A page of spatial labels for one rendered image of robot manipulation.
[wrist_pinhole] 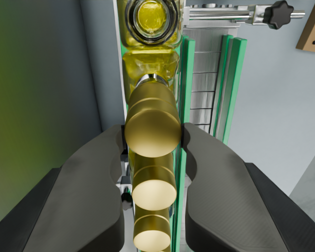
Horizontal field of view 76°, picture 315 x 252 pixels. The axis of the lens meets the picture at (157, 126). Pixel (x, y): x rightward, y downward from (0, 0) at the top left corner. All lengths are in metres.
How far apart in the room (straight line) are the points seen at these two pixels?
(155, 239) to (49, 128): 0.17
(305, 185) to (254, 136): 1.64
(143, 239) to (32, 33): 0.23
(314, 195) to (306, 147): 1.66
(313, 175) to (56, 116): 2.15
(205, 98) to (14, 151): 0.34
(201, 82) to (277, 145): 0.41
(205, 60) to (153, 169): 0.29
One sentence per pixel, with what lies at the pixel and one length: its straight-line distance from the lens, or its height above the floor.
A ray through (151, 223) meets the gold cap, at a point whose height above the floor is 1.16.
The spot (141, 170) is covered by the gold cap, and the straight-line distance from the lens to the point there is 0.16.
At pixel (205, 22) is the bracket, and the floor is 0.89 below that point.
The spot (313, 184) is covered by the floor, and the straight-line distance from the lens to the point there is 2.33.
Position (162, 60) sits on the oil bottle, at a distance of 0.19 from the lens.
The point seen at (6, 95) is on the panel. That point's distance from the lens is 0.21.
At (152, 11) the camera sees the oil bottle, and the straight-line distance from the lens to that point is 0.20.
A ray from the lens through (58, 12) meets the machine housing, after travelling 0.41.
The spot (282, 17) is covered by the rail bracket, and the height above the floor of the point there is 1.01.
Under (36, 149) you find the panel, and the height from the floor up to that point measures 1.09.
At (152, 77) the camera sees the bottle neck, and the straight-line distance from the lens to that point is 0.17.
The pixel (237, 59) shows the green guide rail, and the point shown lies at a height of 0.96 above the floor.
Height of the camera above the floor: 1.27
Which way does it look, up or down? 60 degrees down
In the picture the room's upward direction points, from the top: 176 degrees clockwise
